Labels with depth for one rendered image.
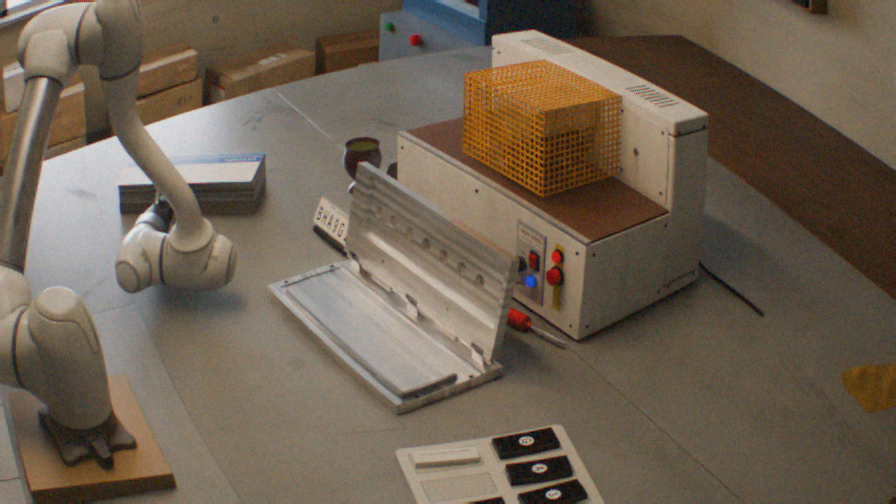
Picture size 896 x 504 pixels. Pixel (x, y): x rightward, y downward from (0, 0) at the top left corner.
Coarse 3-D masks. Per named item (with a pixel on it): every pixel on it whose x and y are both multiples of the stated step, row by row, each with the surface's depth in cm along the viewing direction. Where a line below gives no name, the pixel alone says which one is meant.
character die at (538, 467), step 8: (560, 456) 168; (512, 464) 167; (520, 464) 167; (528, 464) 166; (536, 464) 166; (544, 464) 166; (552, 464) 167; (560, 464) 166; (568, 464) 166; (512, 472) 165; (520, 472) 165; (528, 472) 164; (536, 472) 164; (544, 472) 164; (552, 472) 165; (560, 472) 164; (568, 472) 164; (512, 480) 164; (520, 480) 163; (528, 480) 163; (536, 480) 163; (544, 480) 164
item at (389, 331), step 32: (352, 256) 219; (288, 288) 212; (320, 288) 212; (352, 288) 213; (384, 288) 213; (352, 320) 203; (384, 320) 203; (416, 320) 204; (384, 352) 195; (416, 352) 195; (448, 352) 195; (480, 352) 192; (416, 384) 187; (448, 384) 187
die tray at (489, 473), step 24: (408, 456) 170; (480, 456) 170; (528, 456) 170; (552, 456) 170; (576, 456) 169; (408, 480) 164; (432, 480) 165; (456, 480) 165; (480, 480) 165; (504, 480) 165; (552, 480) 164
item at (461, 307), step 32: (384, 192) 210; (352, 224) 217; (384, 224) 211; (416, 224) 203; (448, 224) 194; (384, 256) 210; (416, 256) 204; (448, 256) 197; (480, 256) 190; (512, 256) 184; (416, 288) 203; (448, 288) 198; (480, 288) 191; (512, 288) 185; (448, 320) 197; (480, 320) 190
